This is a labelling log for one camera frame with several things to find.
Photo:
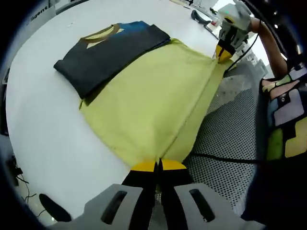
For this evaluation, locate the grey mesh chair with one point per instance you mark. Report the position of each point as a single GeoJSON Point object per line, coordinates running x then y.
{"type": "Point", "coordinates": [227, 119]}

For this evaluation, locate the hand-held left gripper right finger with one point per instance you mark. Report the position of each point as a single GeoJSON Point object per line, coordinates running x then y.
{"type": "Point", "coordinates": [182, 196]}

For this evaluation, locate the black shoe-shaped object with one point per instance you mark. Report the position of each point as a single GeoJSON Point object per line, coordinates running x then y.
{"type": "Point", "coordinates": [200, 18]}

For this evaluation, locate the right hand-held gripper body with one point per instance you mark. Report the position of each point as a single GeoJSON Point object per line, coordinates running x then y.
{"type": "Point", "coordinates": [236, 14]}

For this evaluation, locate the yellow and blue garment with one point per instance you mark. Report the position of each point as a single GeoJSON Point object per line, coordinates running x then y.
{"type": "Point", "coordinates": [148, 100]}

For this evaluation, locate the black rounded object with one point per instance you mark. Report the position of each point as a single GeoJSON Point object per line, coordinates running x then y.
{"type": "Point", "coordinates": [54, 208]}

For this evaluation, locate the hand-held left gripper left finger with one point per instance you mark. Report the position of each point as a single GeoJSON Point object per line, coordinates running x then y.
{"type": "Point", "coordinates": [134, 196]}

